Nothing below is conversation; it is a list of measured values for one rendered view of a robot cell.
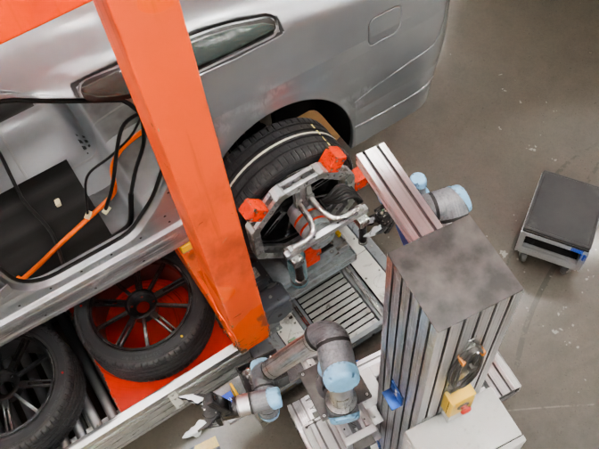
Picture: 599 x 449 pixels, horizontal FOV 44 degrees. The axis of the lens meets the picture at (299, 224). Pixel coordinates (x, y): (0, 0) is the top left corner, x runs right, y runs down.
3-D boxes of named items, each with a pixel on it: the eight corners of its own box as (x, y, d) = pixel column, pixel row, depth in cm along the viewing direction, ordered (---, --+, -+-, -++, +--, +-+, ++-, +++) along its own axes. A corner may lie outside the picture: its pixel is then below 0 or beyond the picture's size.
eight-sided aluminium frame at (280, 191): (348, 209, 368) (346, 143, 322) (356, 218, 365) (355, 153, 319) (254, 265, 356) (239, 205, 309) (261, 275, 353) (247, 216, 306)
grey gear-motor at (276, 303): (258, 266, 412) (250, 235, 382) (299, 324, 393) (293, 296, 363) (229, 283, 408) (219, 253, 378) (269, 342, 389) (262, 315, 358)
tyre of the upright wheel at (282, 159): (190, 230, 350) (296, 208, 392) (215, 266, 339) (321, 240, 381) (233, 121, 309) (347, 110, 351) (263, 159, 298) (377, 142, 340)
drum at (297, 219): (311, 208, 347) (309, 191, 335) (337, 240, 337) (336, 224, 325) (286, 223, 343) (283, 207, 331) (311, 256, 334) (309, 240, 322)
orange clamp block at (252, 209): (260, 198, 317) (245, 197, 310) (270, 210, 314) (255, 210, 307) (251, 209, 320) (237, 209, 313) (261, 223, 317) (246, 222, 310)
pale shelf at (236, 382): (291, 345, 351) (290, 342, 348) (310, 373, 343) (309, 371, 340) (211, 395, 341) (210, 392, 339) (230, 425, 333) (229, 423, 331)
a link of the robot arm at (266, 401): (284, 411, 259) (282, 404, 251) (253, 418, 258) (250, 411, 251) (280, 389, 263) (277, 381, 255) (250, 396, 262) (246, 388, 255)
